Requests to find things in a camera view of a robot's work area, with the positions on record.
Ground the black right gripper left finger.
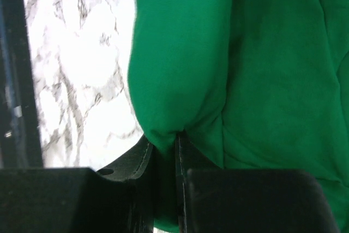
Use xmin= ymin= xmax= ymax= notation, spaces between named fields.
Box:
xmin=1 ymin=138 xmax=153 ymax=232

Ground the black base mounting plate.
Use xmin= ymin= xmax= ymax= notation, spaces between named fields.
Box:
xmin=1 ymin=0 xmax=43 ymax=169

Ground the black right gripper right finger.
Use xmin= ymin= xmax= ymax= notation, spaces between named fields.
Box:
xmin=175 ymin=133 xmax=339 ymax=233

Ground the green t shirt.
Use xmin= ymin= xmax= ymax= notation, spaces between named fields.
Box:
xmin=128 ymin=0 xmax=348 ymax=232

